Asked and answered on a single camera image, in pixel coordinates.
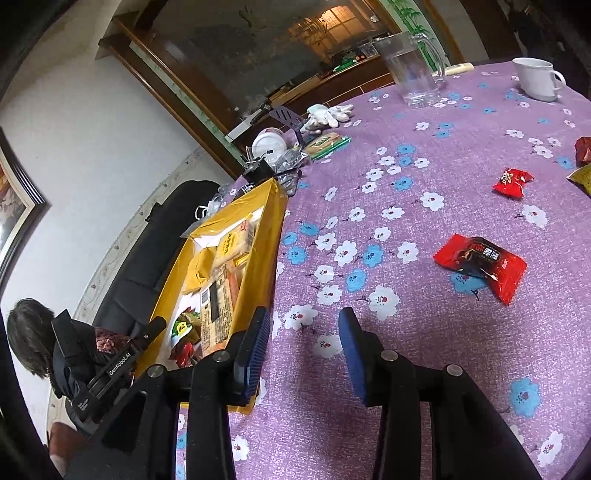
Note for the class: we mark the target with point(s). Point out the white plastic jar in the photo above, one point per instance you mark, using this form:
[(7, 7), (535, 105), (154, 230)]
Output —
[(268, 143)]

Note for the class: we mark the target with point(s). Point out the round biscuit packet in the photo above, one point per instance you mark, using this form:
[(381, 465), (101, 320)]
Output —
[(235, 242)]

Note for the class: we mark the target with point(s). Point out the clear plastic bags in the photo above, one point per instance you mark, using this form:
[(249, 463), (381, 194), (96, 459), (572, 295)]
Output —
[(288, 161)]

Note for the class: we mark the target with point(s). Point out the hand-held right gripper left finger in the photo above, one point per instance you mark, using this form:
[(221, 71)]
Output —
[(251, 355)]

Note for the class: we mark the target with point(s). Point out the white ceramic cup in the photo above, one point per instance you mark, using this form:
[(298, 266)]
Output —
[(535, 78)]

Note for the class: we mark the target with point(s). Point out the cream plastic tube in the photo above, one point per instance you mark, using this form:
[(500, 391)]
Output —
[(457, 69)]

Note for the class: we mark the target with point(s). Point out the green edged biscuit packet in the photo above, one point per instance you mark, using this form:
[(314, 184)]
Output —
[(323, 144)]

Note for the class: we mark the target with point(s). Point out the white glove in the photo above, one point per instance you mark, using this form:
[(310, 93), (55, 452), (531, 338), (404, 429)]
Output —
[(330, 115)]

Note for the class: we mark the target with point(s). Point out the clear glass pitcher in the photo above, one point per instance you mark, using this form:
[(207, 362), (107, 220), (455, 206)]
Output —
[(408, 69)]

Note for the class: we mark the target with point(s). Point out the small black box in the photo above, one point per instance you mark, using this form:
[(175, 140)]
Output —
[(261, 170)]

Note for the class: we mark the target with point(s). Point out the yellow snack packet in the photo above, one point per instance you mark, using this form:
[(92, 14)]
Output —
[(582, 179)]

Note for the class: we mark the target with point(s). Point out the gold foil snack packet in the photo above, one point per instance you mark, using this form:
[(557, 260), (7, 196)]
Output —
[(201, 272)]

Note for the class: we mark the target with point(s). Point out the bamboo painted panel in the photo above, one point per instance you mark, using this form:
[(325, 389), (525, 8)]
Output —
[(406, 9)]

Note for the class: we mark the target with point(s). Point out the clear plastic bag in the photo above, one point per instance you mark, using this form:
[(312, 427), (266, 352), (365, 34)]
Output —
[(228, 196)]

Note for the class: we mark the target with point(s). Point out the purple slotted spatula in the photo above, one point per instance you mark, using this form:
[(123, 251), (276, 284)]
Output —
[(286, 117)]

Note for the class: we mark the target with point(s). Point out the green snack packet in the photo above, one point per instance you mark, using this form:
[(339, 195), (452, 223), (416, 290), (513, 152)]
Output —
[(184, 328)]

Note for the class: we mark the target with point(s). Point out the long cracker packet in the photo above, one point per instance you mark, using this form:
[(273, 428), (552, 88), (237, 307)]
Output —
[(217, 304)]

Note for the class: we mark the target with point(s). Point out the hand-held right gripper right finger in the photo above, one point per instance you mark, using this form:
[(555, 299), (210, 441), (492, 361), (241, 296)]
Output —
[(353, 355)]

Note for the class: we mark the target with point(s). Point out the black leather sofa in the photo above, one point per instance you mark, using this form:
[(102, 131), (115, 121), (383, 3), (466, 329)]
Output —
[(147, 258)]

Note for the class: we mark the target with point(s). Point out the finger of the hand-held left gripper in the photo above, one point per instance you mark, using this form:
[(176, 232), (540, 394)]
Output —
[(150, 332)]

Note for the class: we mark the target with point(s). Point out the framed wall picture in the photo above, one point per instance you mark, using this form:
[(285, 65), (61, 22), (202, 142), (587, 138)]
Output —
[(18, 194)]

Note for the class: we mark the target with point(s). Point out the wooden framed glass partition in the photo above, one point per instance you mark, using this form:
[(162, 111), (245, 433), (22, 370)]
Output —
[(231, 55)]

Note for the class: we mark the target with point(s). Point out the wooden cabinet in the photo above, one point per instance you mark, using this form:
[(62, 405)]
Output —
[(351, 83)]

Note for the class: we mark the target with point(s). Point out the yellow cardboard box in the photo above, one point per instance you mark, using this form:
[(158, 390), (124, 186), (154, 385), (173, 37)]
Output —
[(272, 221)]

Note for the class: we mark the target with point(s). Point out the red black candy packet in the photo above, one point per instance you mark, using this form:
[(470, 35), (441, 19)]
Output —
[(485, 263)]

